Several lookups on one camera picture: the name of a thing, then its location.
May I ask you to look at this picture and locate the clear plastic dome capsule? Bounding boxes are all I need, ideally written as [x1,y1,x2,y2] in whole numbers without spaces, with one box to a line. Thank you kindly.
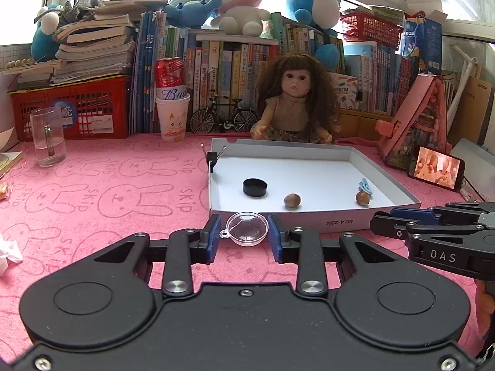
[219,212,269,247]

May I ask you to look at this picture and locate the light blue hair clip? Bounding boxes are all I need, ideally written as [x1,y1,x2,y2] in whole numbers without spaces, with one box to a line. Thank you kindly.
[358,177,372,196]

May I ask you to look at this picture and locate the black round cap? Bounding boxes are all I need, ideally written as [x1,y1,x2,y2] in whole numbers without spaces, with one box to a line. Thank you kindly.
[243,178,268,198]

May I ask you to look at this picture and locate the smartphone playing video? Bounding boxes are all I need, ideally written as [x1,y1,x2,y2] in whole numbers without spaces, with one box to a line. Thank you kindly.
[408,147,466,191]

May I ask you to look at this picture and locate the white cardboard box tray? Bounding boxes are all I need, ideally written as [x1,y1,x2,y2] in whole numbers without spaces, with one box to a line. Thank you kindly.
[208,138,420,233]

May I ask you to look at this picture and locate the brown hazelnut under clip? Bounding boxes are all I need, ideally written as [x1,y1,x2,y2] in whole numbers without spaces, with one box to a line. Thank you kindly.
[356,190,371,206]

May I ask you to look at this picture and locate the black binder clip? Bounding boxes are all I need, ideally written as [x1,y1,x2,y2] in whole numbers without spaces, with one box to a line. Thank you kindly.
[201,143,226,173]

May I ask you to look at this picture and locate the pink triangular dollhouse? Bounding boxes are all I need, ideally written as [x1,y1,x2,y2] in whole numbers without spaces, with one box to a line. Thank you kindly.
[375,74,451,169]

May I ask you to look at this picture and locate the pink bunny tablecloth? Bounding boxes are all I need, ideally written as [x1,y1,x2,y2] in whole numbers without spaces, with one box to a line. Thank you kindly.
[1,135,481,370]

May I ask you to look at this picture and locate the miniature black bicycle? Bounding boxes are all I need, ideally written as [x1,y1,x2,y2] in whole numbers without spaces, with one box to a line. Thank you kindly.
[190,90,259,134]

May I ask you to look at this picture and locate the white paper cup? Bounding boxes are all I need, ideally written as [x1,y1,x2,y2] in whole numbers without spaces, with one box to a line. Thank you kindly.
[155,94,191,142]

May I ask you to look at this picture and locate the brown haired doll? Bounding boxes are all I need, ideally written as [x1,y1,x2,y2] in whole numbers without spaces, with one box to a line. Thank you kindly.
[250,53,341,144]

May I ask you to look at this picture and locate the row of upright books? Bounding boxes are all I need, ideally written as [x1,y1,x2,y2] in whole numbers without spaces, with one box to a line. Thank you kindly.
[128,12,419,133]

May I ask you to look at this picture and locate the red beer can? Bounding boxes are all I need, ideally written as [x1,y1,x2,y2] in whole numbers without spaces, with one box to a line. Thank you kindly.
[154,57,187,100]

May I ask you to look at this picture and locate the red plastic basket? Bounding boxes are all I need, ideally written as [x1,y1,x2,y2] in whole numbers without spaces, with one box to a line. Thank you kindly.
[10,75,131,142]

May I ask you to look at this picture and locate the blue cardboard box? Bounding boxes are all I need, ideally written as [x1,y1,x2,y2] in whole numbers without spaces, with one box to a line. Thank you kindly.
[400,11,442,75]

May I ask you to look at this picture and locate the clear glass cup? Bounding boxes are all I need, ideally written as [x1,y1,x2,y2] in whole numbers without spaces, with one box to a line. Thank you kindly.
[30,106,66,168]

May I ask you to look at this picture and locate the small red mesh basket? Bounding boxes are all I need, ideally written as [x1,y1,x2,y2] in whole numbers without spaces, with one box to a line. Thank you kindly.
[340,12,403,50]

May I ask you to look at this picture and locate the stack of books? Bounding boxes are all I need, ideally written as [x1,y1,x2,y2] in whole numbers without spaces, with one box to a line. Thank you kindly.
[51,0,168,85]

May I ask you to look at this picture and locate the blue plush toy lying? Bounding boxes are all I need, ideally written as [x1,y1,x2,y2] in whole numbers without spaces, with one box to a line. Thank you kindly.
[164,0,223,28]

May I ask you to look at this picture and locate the blue white plush toy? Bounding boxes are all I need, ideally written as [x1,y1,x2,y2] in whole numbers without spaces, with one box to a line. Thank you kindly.
[286,0,342,72]

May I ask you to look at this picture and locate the pink white bunny plush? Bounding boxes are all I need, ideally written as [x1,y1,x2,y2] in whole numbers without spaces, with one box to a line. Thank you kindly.
[211,0,270,37]

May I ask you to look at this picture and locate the blue penguin plush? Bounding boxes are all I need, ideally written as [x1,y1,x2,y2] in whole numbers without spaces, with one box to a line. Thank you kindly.
[30,4,63,62]

